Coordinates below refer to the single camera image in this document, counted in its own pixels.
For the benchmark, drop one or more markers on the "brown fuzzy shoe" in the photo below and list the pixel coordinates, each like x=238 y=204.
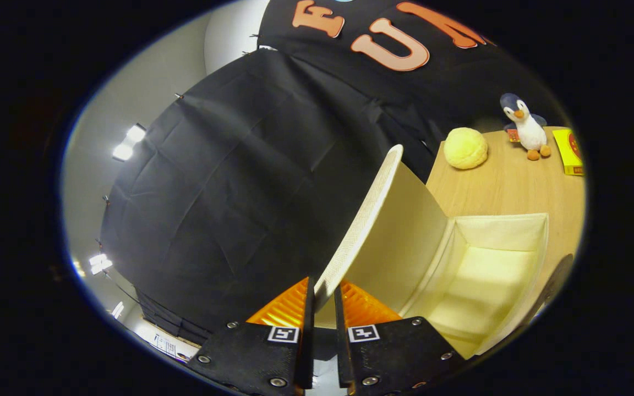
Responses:
x=553 y=280

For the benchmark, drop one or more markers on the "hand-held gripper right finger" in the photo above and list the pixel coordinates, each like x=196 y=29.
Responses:
x=341 y=352

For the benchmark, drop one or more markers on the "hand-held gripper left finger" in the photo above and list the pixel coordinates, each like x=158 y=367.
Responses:
x=308 y=357

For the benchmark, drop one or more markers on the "yellow round plush bun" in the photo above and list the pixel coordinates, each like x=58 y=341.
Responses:
x=465 y=147

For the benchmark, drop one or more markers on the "penguin plush toy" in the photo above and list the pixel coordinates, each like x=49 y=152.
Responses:
x=526 y=129

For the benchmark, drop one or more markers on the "yellow book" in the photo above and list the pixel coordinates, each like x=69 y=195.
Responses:
x=570 y=154

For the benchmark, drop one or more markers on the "ceiling light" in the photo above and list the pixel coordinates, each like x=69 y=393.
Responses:
x=130 y=143
x=99 y=263

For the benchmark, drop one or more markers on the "cream fabric storage box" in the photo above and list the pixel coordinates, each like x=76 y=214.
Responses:
x=405 y=236

